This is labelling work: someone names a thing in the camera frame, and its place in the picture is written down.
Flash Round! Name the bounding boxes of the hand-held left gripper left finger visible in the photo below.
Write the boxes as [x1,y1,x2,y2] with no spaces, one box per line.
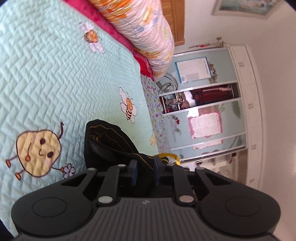
[61,159,138,207]

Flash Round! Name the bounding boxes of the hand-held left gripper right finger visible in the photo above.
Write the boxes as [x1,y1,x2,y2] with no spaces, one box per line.
[154,155,233,207]

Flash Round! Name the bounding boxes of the pile of patterned clothes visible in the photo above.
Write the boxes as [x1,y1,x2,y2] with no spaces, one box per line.
[162,91,192,114]

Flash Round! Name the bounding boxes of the hanging red clothes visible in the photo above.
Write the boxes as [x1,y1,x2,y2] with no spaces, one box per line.
[192,84,238,108]

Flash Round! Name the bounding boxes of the heart print bed sheet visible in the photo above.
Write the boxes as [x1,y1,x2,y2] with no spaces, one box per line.
[140,74,171,163]

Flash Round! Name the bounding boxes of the sliding door wardrobe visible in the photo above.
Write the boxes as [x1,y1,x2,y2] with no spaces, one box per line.
[159,44,266,186]

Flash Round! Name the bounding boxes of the blue bordered poster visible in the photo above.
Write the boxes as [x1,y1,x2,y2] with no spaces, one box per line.
[174,57,212,84]

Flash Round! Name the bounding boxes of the wooden letter sign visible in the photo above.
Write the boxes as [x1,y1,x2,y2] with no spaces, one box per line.
[209,63,218,82]

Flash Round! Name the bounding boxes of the mint quilted bee bedspread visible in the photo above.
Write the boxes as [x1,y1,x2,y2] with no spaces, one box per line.
[0,0,153,223]

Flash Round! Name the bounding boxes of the floral folded quilt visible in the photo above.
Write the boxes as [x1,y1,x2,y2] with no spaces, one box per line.
[89,0,175,81]

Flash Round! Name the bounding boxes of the red blanket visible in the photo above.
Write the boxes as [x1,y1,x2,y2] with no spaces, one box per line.
[61,0,154,79]

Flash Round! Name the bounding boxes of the framed wedding photo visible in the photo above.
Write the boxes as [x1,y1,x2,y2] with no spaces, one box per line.
[213,0,287,20]

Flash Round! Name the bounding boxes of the red hanging wall ornament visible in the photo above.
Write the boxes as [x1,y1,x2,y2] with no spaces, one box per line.
[188,37,229,49]

